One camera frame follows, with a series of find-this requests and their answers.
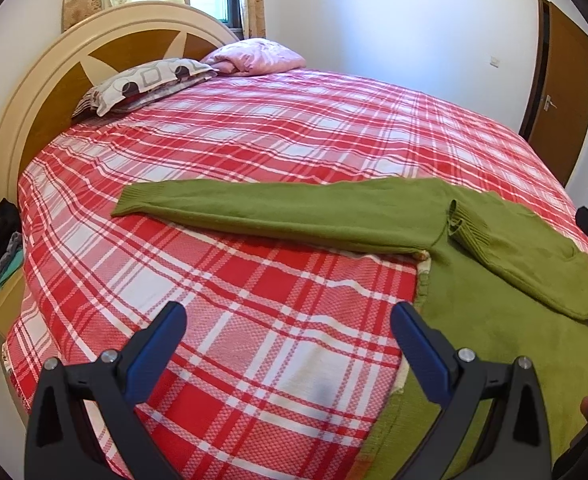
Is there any green striped knit sweater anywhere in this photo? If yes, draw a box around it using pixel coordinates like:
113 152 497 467
114 178 588 479

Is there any right yellow curtain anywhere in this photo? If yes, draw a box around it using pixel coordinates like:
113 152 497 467
242 0 266 38

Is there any brown wooden door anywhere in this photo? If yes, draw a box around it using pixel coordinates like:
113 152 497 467
519 0 588 185

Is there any pink pillow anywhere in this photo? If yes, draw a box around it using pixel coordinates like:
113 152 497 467
201 38 307 77

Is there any cream wooden headboard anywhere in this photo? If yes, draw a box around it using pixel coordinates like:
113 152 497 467
0 1 237 203

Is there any grey patterned pillow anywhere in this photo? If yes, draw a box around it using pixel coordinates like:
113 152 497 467
72 58 217 118

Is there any red plaid bed cover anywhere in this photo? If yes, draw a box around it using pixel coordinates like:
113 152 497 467
6 70 588 479

